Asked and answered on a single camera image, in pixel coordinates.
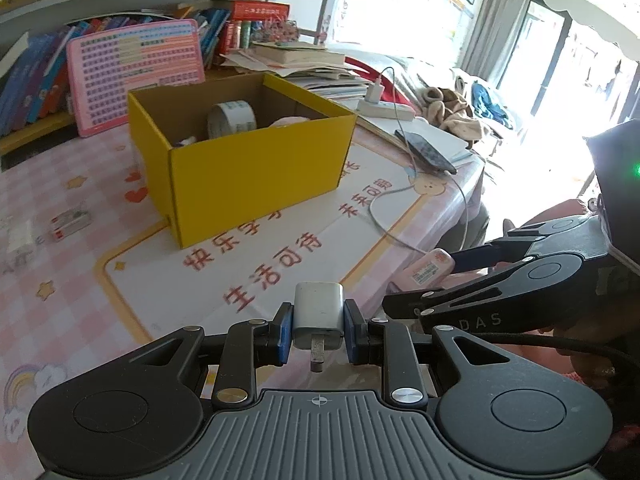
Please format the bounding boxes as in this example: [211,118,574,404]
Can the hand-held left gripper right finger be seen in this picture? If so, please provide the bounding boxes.
[344,301,511,408]

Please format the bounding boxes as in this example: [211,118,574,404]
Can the white charging cable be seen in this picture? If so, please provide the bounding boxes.
[370,65,471,257]

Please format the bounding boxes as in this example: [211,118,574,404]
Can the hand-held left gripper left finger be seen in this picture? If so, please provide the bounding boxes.
[127,302,296,411]

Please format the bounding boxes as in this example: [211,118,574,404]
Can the yellow cardboard box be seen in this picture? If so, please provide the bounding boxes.
[127,72,358,249]

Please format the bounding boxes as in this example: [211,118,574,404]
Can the blue cloth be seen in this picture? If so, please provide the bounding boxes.
[470,82,512,127]

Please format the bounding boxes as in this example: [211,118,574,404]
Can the pile of papers and books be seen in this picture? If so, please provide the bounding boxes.
[220,40,382,102]

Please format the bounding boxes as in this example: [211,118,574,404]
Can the white power strip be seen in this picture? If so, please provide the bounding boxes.
[357,100,417,122]

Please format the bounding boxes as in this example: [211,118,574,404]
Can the white paper pad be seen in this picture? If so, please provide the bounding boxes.
[357,115,482,167]

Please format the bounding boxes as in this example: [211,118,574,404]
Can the black smartphone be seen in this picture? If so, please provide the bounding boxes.
[395,130,458,175]

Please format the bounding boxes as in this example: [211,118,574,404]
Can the small red and white box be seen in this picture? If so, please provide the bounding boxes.
[49,208,92,242]

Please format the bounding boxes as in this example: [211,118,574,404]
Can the small white packet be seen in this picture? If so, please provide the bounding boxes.
[7,220,36,254]

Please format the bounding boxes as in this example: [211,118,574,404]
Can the pink learning board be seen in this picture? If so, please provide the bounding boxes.
[66,19,207,138]

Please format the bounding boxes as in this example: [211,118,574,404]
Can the red standing book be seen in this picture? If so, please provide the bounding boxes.
[222,20,241,54]

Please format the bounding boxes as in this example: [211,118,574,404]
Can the multicoloured craft bundle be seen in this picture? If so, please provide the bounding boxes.
[252,20,301,44]

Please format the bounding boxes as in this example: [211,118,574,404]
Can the thick red dictionary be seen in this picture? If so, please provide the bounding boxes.
[230,1,291,22]

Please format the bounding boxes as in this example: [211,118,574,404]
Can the thick green-cover book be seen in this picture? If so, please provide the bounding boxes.
[255,42,347,67]

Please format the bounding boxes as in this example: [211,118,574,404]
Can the beige fleece garment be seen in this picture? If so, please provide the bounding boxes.
[417,86,494,142]

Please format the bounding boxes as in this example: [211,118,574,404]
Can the row of blue books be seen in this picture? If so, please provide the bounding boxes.
[0,22,76,135]

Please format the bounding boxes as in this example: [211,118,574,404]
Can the white charger plug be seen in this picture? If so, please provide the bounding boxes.
[292,282,347,373]

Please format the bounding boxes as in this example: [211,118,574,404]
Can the grey curtain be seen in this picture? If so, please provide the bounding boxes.
[462,0,532,92]

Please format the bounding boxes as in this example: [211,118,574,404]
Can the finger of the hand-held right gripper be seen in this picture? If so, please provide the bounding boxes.
[450,216,601,272]
[382,259,527,320]

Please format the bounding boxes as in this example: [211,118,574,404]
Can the clear packing tape roll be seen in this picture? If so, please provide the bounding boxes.
[207,101,257,139]

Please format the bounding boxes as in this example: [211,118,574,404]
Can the row of leaning books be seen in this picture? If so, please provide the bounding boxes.
[197,7,232,67]

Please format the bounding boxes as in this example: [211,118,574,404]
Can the pink small bottle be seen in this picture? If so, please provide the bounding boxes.
[397,249,455,289]

